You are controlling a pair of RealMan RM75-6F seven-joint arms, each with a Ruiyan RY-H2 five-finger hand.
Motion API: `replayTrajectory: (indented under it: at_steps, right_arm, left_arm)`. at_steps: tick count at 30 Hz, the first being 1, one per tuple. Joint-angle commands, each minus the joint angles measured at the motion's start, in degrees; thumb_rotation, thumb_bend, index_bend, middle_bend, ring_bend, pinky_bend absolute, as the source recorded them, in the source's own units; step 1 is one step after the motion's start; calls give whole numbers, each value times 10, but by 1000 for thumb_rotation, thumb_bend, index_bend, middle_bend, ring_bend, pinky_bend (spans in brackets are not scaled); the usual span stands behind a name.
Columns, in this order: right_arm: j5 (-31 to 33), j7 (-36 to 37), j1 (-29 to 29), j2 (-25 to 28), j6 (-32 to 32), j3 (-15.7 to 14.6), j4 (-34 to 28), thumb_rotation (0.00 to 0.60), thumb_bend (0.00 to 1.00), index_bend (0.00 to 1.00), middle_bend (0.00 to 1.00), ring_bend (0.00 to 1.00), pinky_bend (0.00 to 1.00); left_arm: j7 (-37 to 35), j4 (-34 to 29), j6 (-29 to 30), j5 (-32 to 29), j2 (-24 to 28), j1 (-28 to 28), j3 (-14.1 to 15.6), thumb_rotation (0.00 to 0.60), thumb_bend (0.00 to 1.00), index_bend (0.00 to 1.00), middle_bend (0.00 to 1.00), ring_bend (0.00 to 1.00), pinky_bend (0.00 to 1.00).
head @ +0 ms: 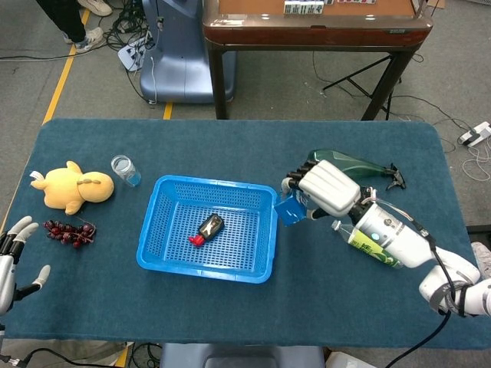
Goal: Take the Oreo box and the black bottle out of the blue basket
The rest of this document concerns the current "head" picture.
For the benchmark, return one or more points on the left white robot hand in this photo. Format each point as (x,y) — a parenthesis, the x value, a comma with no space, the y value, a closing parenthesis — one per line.
(7,268)

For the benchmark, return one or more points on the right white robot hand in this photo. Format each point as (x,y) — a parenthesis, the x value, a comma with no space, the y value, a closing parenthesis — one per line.
(330,188)

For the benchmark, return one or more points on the blue cookie box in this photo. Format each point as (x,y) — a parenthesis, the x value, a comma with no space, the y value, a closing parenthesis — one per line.
(289,212)

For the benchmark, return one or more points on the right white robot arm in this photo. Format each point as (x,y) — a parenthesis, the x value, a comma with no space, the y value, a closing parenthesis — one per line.
(387,234)

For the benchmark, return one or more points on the blue plastic mesh basket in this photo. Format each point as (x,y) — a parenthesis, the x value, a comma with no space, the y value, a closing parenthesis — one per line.
(180,214)

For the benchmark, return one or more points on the green spray bottle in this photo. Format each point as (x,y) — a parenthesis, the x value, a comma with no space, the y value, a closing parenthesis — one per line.
(368,168)

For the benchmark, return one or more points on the clear plastic bottle green label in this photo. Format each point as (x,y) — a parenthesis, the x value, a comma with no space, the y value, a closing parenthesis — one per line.
(360,245)

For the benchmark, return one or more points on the dark red grape bunch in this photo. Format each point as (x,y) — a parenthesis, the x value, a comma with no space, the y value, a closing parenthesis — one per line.
(65,232)

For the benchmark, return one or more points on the yellow plush duck toy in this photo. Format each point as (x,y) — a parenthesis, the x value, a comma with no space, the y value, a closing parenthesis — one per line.
(69,188)

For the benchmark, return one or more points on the teal felt table cloth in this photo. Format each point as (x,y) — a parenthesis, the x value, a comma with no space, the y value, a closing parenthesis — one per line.
(230,145)

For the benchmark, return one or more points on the clear glass jar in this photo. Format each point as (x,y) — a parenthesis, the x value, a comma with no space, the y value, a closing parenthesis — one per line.
(124,170)

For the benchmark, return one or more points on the brown mahjong table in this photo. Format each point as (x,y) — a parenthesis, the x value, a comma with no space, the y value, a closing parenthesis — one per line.
(307,34)

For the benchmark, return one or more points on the white power strip grey adapter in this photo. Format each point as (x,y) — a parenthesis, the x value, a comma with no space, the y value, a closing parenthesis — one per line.
(479,134)

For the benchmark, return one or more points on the white plastic box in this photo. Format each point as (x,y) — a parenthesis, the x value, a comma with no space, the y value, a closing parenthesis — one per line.
(345,360)

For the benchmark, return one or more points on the mahjong tile row green faces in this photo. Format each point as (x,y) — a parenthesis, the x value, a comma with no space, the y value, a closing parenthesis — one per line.
(303,7)

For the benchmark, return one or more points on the mahjong tile row red faces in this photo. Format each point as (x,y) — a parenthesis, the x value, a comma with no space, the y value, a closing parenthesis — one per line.
(356,2)

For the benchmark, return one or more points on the blue grey machine base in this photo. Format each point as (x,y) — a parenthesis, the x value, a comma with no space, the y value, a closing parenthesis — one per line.
(180,69)

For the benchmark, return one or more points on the grey blue robot torso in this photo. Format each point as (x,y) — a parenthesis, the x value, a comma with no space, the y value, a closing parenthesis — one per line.
(238,356)

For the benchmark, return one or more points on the white power strip with plugs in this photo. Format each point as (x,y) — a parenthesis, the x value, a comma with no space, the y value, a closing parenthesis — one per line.
(130,55)

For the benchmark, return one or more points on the person with white sneakers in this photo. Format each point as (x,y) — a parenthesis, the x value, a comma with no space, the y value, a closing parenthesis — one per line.
(65,19)

